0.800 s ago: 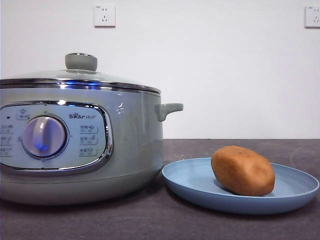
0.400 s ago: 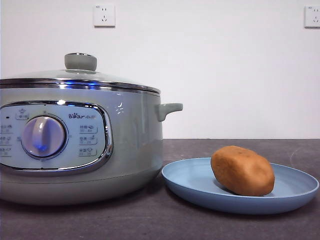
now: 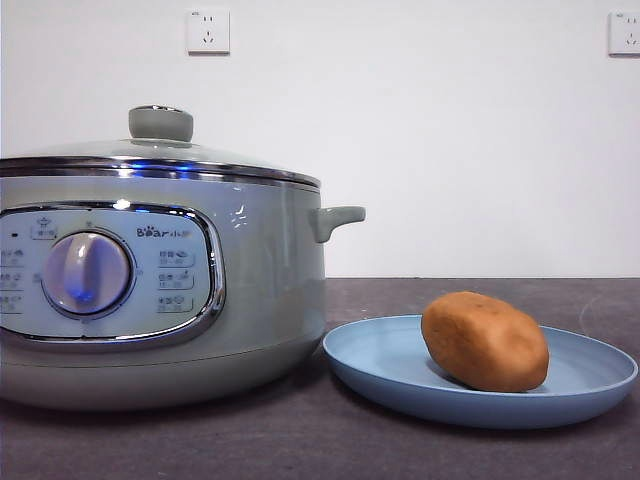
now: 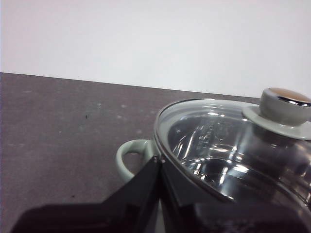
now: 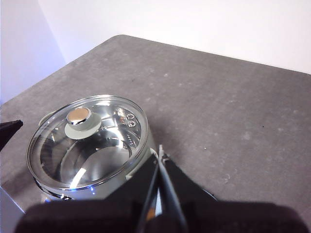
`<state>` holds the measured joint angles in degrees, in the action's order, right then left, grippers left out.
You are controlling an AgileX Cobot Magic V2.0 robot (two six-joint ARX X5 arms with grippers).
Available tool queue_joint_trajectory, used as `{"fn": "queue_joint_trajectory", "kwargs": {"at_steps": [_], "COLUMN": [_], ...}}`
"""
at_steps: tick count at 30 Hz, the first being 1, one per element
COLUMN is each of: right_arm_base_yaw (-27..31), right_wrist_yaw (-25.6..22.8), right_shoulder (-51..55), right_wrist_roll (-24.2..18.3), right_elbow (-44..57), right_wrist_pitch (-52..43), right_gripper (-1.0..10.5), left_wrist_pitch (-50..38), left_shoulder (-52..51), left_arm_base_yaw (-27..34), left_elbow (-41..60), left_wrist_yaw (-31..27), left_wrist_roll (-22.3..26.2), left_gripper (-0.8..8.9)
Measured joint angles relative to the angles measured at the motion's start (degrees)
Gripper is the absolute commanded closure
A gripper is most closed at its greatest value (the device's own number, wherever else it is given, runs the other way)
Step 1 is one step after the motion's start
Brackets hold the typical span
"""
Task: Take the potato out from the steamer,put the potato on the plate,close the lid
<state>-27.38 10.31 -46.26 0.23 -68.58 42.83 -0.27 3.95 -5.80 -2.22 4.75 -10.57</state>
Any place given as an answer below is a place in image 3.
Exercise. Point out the glass lid with green knob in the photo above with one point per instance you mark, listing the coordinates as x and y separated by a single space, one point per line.
150 152

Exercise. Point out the pale green electric steamer pot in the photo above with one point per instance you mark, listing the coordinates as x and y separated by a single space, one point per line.
260 280

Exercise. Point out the white wall socket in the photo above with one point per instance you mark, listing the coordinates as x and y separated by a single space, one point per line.
209 31
626 34

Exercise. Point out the blue round plate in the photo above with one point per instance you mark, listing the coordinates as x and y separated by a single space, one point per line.
380 360

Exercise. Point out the brown potato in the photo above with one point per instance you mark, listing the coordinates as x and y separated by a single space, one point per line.
484 342

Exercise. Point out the white round steamer dial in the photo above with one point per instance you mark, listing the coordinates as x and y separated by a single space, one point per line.
86 274

